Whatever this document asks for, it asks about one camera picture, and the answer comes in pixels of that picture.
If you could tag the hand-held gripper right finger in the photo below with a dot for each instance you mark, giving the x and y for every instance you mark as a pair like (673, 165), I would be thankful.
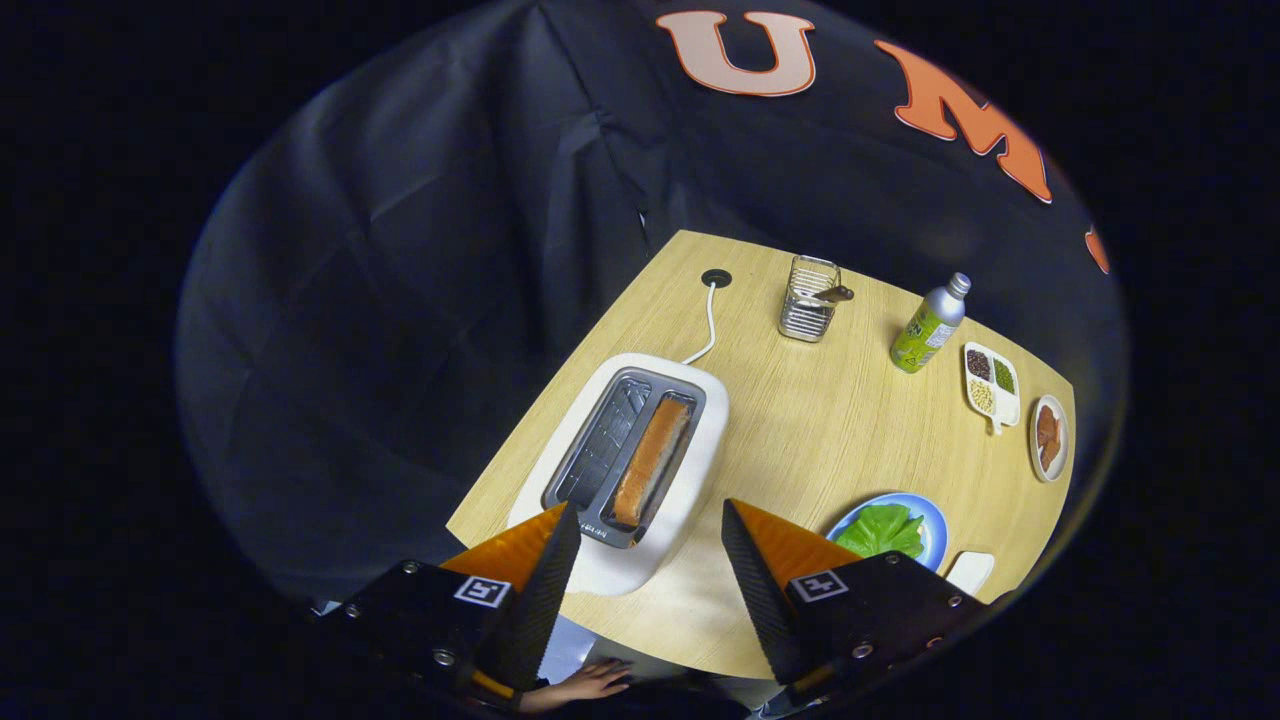
(760, 600)

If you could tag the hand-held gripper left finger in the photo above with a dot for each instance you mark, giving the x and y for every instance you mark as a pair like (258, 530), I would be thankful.
(530, 610)

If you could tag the green lettuce leaf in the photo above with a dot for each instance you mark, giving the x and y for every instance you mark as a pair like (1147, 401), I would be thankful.
(880, 530)

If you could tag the toasted bread slice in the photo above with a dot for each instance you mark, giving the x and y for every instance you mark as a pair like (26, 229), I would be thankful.
(650, 460)

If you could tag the white toaster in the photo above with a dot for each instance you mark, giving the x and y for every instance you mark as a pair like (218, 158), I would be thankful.
(705, 440)

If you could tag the blue round plate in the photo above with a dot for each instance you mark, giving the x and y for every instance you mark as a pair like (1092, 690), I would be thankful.
(937, 530)

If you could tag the white square plate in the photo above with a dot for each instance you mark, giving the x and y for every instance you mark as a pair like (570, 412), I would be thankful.
(970, 572)

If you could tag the yellow beans pile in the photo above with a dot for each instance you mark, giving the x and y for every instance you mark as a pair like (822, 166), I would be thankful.
(982, 396)

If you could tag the white divided dish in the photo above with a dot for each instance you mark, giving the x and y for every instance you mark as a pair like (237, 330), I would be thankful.
(1006, 408)

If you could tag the green label metal bottle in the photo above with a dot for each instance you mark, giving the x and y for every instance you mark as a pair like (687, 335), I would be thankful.
(925, 330)

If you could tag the dark red beans pile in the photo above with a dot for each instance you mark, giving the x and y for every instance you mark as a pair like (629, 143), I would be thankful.
(979, 365)

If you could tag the brown meat piece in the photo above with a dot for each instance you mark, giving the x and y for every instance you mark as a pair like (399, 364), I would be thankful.
(1050, 456)
(1046, 425)

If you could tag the green beans pile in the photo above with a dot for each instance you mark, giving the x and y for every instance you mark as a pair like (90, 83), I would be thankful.
(1004, 376)

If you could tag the white oval plate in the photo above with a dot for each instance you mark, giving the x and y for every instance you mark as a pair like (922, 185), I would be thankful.
(1062, 440)

